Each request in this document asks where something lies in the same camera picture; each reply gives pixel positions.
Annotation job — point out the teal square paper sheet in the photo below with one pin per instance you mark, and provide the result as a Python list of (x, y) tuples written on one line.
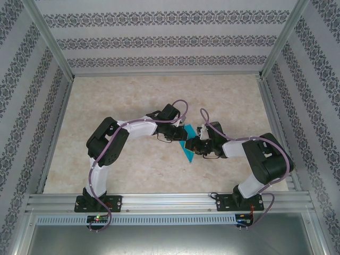
[(190, 155)]

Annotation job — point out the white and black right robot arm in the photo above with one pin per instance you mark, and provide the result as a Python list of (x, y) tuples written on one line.
[(265, 159)]

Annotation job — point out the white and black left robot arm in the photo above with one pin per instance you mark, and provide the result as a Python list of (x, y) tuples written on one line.
[(114, 154)]

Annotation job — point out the grey sheet metal panel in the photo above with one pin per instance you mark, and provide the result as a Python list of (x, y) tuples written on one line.
[(170, 241)]

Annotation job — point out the small circuit board blue light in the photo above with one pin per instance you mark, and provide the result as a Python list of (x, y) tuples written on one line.
[(245, 221)]

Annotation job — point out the small circuit board green light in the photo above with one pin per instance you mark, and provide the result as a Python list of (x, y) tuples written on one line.
[(97, 219)]

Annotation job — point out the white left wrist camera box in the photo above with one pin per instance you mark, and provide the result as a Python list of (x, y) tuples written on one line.
[(180, 123)]

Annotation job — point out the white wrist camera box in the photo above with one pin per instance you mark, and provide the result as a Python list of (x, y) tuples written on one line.
[(203, 131), (180, 123)]

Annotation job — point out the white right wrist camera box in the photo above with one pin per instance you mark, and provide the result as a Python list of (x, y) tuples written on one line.
[(203, 131)]

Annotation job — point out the aluminium rear rail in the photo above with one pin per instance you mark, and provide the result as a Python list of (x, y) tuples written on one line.
[(164, 74)]

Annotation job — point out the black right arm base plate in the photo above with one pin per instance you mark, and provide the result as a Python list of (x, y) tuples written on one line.
[(223, 203)]

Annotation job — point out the aluminium mounting rail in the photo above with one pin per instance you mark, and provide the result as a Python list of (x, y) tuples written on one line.
[(164, 202)]

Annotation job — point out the aluminium side rail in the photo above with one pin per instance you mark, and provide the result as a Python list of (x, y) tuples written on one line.
[(275, 119), (56, 132)]

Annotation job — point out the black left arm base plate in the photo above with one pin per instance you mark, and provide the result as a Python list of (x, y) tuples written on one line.
[(115, 203)]

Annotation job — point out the aluminium frame post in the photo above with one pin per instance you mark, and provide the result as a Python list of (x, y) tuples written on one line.
[(284, 34), (47, 34)]

